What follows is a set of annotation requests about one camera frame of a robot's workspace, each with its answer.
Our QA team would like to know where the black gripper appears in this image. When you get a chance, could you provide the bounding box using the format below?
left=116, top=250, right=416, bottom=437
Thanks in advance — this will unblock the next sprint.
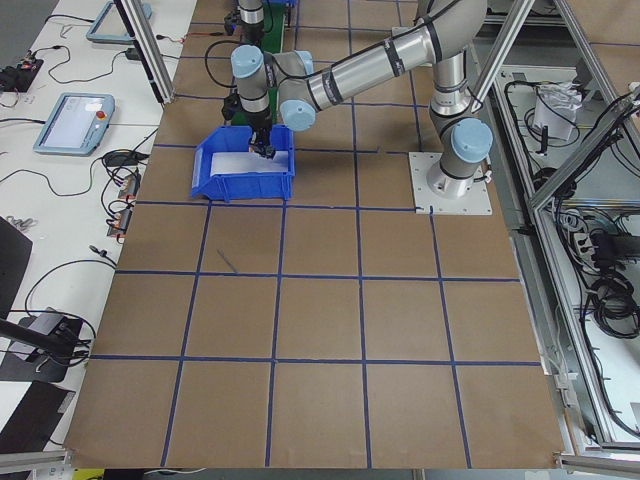
left=248, top=117, right=276, bottom=158
left=241, top=21, right=261, bottom=43

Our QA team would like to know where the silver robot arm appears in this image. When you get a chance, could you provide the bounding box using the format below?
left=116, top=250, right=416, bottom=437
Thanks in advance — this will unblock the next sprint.
left=222, top=1, right=493, bottom=199
left=238, top=0, right=264, bottom=45

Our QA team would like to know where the green conveyor belt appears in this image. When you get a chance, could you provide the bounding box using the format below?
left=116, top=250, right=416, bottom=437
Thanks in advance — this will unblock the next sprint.
left=230, top=0, right=290, bottom=126

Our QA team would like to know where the left blue plastic bin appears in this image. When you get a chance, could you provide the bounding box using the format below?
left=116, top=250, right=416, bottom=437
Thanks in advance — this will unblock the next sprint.
left=191, top=125, right=295, bottom=202

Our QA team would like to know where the white foam bin liner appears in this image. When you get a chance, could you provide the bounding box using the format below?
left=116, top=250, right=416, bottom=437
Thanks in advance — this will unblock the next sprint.
left=210, top=151, right=290, bottom=175

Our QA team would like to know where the far teach pendant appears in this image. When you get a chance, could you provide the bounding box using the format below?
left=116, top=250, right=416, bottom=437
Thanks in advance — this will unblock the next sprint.
left=85, top=1, right=133, bottom=46

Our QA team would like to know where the teach pendant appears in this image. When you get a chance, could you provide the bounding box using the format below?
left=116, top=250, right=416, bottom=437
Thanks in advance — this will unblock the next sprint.
left=85, top=1, right=133, bottom=46
left=33, top=92, right=115, bottom=157

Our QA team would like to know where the near teach pendant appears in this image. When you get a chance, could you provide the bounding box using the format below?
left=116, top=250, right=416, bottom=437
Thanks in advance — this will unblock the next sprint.
left=33, top=92, right=115, bottom=157

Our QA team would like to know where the white crumpled bag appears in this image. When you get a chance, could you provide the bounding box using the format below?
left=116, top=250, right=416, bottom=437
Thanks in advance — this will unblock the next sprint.
left=532, top=82, right=582, bottom=141

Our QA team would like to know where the black monitor stand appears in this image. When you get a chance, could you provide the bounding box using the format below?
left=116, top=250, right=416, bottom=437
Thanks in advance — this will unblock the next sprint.
left=1, top=309, right=82, bottom=383

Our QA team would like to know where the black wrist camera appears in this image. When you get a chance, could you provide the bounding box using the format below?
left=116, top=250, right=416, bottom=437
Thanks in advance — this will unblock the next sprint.
left=221, top=93, right=242, bottom=121

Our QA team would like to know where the aluminium frame post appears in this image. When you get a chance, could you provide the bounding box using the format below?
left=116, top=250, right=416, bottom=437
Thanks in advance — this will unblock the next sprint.
left=114, top=0, right=175, bottom=105

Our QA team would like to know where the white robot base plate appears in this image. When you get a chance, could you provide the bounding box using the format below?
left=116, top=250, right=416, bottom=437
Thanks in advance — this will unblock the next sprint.
left=408, top=152, right=493, bottom=216

